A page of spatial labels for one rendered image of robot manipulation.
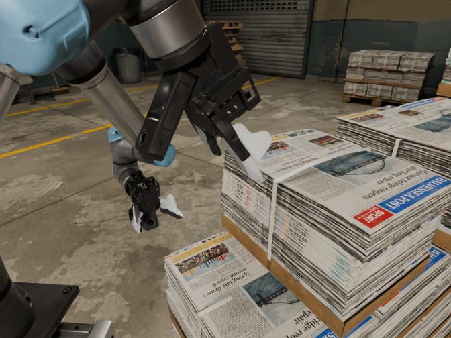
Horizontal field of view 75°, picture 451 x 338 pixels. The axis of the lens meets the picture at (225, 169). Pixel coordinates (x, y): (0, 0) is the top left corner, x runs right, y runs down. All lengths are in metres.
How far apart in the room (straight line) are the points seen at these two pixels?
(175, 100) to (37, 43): 0.16
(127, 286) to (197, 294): 1.22
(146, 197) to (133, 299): 1.02
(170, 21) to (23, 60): 0.14
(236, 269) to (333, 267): 0.24
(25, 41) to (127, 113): 0.52
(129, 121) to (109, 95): 0.09
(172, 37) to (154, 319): 1.49
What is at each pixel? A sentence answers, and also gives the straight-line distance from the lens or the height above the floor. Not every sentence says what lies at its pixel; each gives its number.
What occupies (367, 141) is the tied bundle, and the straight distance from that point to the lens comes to 0.90.
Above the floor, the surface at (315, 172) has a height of 1.06.
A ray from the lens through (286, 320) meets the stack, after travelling 0.62.
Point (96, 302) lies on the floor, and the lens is 1.83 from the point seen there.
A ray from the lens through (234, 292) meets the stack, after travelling 0.66.
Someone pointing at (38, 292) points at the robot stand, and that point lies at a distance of 0.77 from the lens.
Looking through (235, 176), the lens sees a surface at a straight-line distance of 0.67.
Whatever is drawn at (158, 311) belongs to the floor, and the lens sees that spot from 1.71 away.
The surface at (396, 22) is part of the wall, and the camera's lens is 7.40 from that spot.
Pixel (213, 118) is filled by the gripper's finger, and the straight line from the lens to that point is 0.36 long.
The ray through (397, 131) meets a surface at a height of 1.07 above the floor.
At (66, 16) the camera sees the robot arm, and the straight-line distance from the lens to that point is 0.25.
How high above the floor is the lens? 1.32
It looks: 27 degrees down
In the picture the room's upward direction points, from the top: straight up
